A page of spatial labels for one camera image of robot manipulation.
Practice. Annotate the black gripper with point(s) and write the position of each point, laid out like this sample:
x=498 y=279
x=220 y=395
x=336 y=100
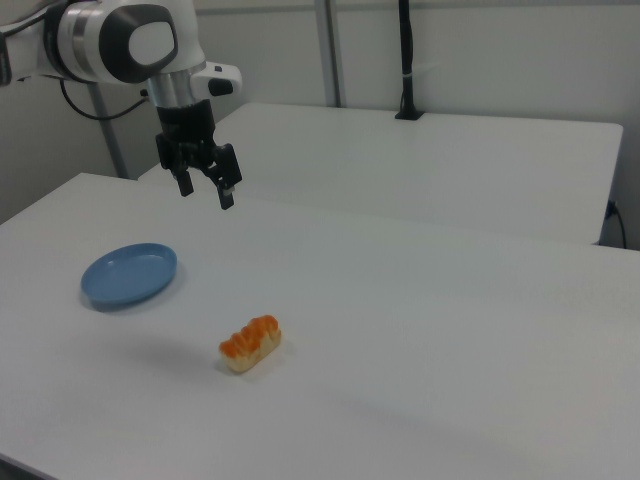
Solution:
x=186 y=122

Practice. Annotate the orange glazed bread loaf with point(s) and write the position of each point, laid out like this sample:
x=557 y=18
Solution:
x=250 y=342

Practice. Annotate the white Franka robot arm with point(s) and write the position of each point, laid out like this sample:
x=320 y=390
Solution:
x=85 y=40

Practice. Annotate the blue oval plate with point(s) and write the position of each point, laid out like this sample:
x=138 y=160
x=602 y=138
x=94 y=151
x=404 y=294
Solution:
x=129 y=276

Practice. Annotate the black pole with base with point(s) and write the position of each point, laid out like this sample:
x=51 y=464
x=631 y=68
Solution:
x=408 y=60

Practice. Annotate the slim silver wall profile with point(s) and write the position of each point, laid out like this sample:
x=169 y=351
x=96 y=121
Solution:
x=110 y=135

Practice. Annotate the wide silver wall profile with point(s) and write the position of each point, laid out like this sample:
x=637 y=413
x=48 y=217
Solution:
x=330 y=50

